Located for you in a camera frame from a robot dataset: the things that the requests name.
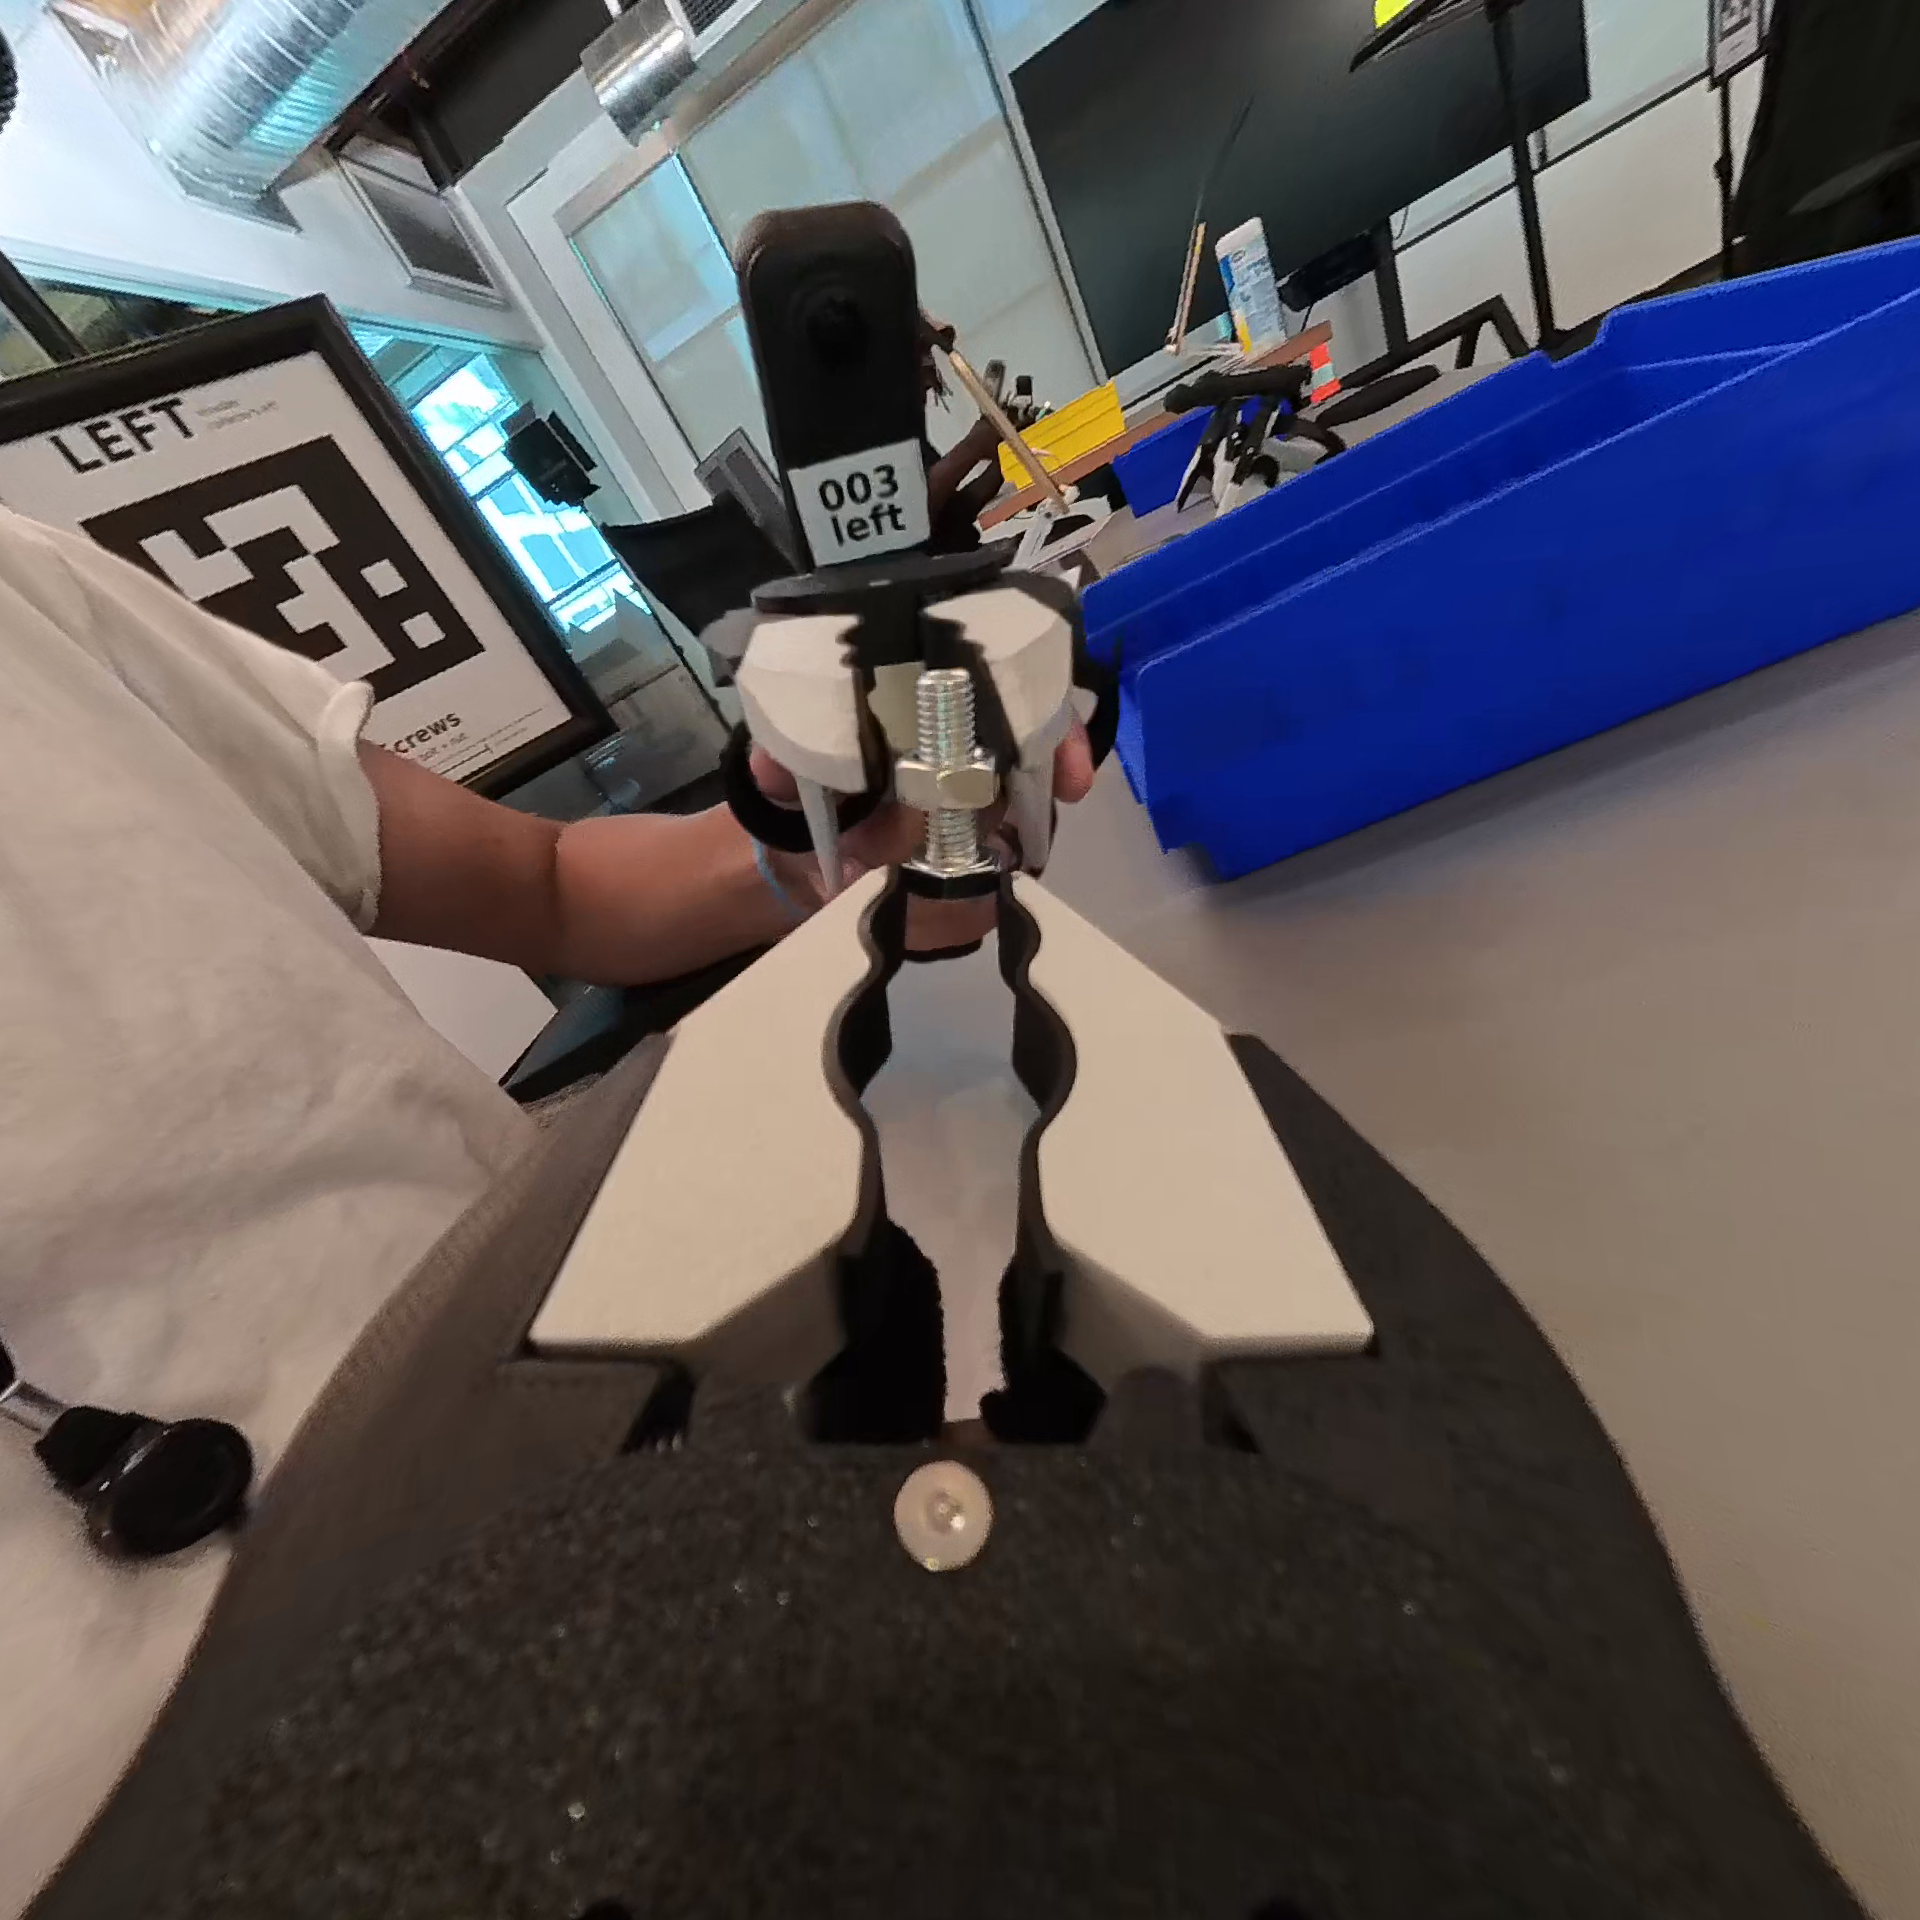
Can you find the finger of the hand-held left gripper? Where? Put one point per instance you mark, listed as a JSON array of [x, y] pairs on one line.
[[803, 705], [1027, 674]]

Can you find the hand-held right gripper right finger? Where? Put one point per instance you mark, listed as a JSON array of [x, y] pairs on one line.
[[1187, 1186]]

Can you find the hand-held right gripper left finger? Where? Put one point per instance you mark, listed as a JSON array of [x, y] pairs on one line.
[[705, 1186]]

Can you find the steel hex bolt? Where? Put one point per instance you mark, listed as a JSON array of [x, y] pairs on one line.
[[945, 705]]

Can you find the blue plastic bin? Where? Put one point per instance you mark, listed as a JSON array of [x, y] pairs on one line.
[[1156, 465], [1500, 645]]

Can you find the person's left forearm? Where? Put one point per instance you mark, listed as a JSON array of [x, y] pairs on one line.
[[600, 886]]

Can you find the grey desk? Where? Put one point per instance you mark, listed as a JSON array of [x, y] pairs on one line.
[[1574, 1125]]

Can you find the person's left hand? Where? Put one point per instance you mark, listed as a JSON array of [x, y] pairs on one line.
[[937, 925]]

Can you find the wooden rod on white base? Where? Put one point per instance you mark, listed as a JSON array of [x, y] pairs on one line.
[[997, 419]]

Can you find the black office chair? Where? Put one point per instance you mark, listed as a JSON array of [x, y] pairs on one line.
[[676, 585]]

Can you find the blue wristband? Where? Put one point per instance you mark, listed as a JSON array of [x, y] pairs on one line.
[[767, 886]]

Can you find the yellow plastic bin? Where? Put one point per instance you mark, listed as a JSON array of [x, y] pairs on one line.
[[1073, 419]]

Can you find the black hanging speaker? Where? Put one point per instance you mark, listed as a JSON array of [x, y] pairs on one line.
[[549, 458]]

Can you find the black and white gripper tool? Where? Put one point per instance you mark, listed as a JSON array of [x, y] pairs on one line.
[[1247, 450]]

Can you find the white wipes canister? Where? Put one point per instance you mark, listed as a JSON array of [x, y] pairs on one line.
[[1252, 285]]

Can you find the large black television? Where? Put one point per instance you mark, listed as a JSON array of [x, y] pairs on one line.
[[1275, 151]]

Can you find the framed left tag sign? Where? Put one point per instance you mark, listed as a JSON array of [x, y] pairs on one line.
[[301, 494]]

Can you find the person's white shirt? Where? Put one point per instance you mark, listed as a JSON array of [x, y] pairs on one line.
[[181, 900]]

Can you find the dark cloth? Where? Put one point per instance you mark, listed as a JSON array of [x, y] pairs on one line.
[[1846, 121]]

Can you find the silver air duct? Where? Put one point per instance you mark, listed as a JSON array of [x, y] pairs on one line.
[[242, 91], [644, 51]]

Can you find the wall vent grille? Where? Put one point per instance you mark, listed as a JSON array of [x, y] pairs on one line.
[[429, 226]]

